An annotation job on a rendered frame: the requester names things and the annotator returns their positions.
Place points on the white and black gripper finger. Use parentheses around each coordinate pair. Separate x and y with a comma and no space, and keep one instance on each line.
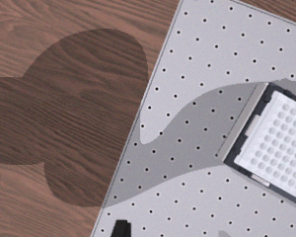
(122,228)

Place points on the grey perforated breadboard plate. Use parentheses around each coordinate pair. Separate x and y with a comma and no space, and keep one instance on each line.
(169,180)

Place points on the clear well plate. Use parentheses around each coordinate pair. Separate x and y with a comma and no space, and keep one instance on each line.
(270,150)

